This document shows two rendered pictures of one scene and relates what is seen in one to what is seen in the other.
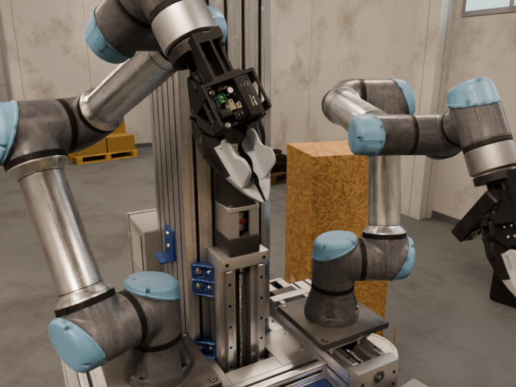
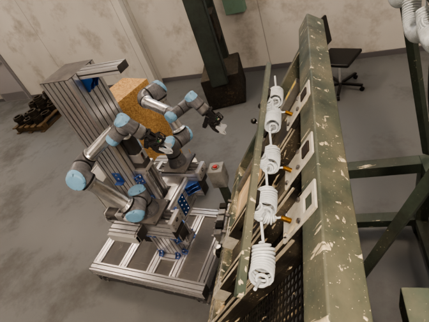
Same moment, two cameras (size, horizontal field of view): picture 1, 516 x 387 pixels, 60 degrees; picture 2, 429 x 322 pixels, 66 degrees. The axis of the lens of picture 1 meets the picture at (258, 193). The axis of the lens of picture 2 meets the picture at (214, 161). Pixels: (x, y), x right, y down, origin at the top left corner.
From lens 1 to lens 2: 1.38 m
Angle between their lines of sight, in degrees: 32
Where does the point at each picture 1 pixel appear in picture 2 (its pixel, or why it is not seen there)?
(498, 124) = (200, 101)
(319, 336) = (180, 170)
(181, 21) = (141, 131)
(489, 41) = not seen: outside the picture
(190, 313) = not seen: hidden behind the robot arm
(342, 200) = (137, 114)
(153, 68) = not seen: hidden behind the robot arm
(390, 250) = (184, 134)
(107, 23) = (117, 139)
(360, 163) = (135, 94)
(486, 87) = (193, 94)
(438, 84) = (124, 9)
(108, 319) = (139, 204)
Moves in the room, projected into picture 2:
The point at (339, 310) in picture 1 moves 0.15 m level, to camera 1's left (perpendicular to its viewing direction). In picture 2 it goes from (181, 160) to (166, 171)
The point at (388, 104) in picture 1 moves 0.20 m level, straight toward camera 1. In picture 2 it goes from (159, 92) to (166, 101)
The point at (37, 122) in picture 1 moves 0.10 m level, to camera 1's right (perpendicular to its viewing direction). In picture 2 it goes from (84, 170) to (99, 160)
